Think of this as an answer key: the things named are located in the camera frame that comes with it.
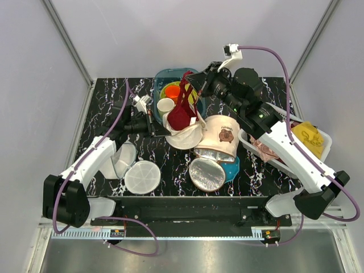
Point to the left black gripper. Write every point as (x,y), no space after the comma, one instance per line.
(160,130)

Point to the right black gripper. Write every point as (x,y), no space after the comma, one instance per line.
(198,79)

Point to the red bra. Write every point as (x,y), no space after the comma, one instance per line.
(180,117)

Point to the beige mesh bra laundry bag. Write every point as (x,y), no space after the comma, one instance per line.
(187,138)

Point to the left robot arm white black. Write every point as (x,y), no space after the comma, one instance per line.
(110,153)

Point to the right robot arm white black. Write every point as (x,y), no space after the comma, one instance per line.
(321,184)

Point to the white open mesh laundry bag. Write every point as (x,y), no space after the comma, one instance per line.
(140,177)

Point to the cream capybara insulated lunch bag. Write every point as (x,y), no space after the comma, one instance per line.
(218,145)

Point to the white plastic laundry basket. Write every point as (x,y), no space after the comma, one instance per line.
(244,138)

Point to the pink bra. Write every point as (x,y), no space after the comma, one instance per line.
(265,153)

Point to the green dotted plate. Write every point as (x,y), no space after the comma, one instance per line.
(192,97)

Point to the orange cup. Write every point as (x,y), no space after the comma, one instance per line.
(172,92)

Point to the teal transparent plastic bin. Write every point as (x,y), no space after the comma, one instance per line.
(173,77)

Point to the blue dotted plate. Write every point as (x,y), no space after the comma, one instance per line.
(231,169)

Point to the red garment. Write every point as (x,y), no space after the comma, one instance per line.
(282,166)

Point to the yellow garment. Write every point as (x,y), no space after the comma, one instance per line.
(310,137)

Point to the cream yellow-handled mug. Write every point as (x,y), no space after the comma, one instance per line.
(164,106)

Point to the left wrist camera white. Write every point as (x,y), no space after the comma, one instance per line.
(141,103)

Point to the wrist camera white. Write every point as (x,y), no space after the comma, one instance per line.
(141,103)
(232,55)

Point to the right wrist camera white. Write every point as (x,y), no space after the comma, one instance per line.
(232,55)

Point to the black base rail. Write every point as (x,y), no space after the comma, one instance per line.
(199,216)

